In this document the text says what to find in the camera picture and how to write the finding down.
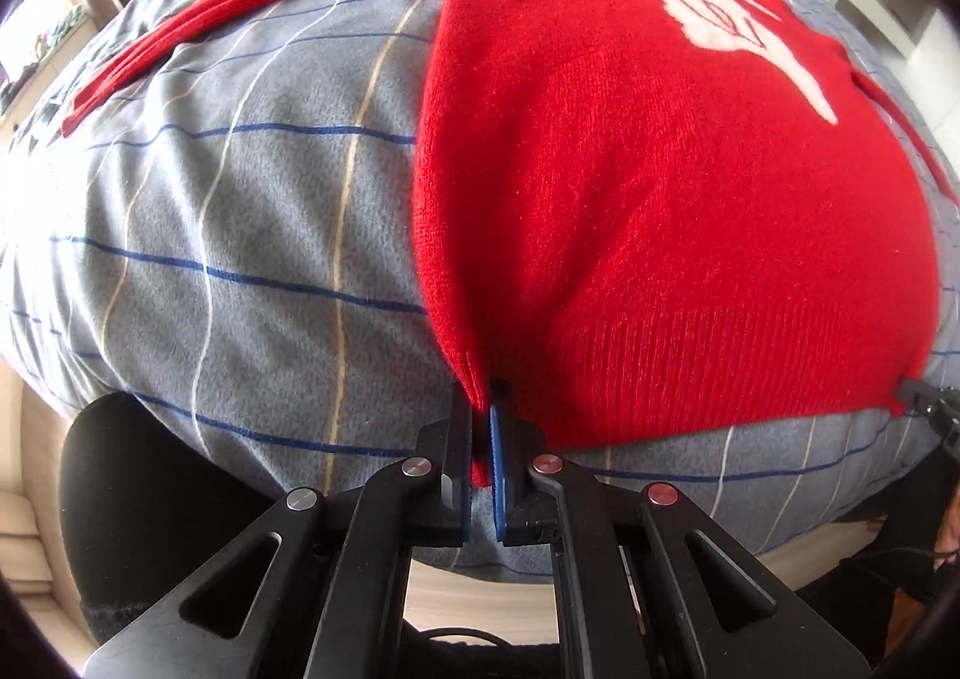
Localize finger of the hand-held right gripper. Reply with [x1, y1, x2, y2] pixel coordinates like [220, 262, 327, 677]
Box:
[896, 379, 960, 459]

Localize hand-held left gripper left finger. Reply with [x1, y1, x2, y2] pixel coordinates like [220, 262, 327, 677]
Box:
[82, 386, 481, 679]

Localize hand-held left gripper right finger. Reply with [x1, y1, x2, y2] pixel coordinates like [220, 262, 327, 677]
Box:
[487, 401, 876, 679]

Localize red knit sweater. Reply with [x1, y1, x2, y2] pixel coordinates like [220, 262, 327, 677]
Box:
[60, 0, 960, 489]

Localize person's dark clothing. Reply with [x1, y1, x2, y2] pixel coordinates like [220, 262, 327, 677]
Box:
[806, 439, 960, 657]

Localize black cable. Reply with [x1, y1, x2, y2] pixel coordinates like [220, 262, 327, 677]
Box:
[409, 623, 557, 651]

